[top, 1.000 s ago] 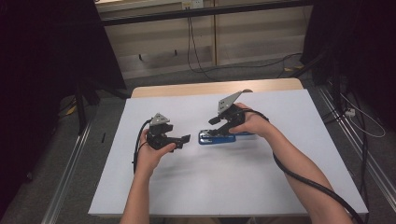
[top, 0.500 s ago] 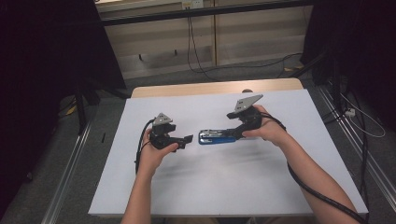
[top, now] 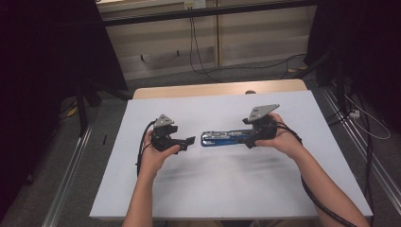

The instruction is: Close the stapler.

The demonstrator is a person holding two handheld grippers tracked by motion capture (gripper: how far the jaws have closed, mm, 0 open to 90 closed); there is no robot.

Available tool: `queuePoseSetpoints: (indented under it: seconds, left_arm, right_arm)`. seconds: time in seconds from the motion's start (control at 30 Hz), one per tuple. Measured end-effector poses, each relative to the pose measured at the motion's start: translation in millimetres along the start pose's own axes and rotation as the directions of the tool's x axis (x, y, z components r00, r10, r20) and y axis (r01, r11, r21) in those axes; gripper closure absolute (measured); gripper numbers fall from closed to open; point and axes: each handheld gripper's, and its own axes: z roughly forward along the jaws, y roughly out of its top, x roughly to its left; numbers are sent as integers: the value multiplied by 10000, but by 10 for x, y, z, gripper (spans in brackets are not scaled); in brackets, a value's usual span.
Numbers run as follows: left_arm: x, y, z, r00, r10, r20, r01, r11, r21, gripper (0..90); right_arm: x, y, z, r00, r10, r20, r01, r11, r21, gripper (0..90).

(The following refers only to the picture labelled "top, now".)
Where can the dark curtain with stand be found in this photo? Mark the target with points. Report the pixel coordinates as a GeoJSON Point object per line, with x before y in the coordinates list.
{"type": "Point", "coordinates": [365, 47]}

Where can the white power plug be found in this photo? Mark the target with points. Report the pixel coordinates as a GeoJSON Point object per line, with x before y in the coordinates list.
{"type": "Point", "coordinates": [354, 113]}

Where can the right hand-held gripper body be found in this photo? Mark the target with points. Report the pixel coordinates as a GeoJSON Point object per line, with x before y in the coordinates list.
{"type": "Point", "coordinates": [263, 126]}

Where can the large dark curtain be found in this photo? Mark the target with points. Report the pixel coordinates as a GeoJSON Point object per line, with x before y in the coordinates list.
{"type": "Point", "coordinates": [41, 63]}

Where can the aluminium floor rail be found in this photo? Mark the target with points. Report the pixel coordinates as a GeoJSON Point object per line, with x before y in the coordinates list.
{"type": "Point", "coordinates": [67, 176]}
{"type": "Point", "coordinates": [353, 132]}

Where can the black metal stand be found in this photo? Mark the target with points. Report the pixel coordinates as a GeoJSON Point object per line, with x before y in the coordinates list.
{"type": "Point", "coordinates": [82, 107]}

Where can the person's right hand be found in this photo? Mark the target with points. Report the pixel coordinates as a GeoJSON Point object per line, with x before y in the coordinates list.
{"type": "Point", "coordinates": [287, 142]}

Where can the light wooden shelf unit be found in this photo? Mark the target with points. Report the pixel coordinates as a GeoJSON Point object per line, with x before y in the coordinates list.
{"type": "Point", "coordinates": [258, 38]}

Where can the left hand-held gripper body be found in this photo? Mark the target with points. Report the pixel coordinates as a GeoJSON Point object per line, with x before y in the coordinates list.
{"type": "Point", "coordinates": [164, 138]}

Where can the wooden table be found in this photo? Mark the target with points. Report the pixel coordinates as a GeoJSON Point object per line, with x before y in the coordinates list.
{"type": "Point", "coordinates": [205, 90]}

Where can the white wall socket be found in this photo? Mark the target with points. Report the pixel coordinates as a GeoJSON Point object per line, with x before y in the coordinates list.
{"type": "Point", "coordinates": [195, 4]}

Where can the small black stick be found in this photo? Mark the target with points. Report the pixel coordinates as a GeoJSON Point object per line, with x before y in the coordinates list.
{"type": "Point", "coordinates": [104, 139]}

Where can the blue stapler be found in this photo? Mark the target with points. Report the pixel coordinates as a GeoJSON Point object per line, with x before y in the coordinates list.
{"type": "Point", "coordinates": [217, 143]}

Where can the person's left hand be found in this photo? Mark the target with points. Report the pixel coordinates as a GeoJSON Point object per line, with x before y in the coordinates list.
{"type": "Point", "coordinates": [151, 160]}

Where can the white table cover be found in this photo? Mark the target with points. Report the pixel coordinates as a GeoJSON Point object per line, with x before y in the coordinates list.
{"type": "Point", "coordinates": [220, 189]}

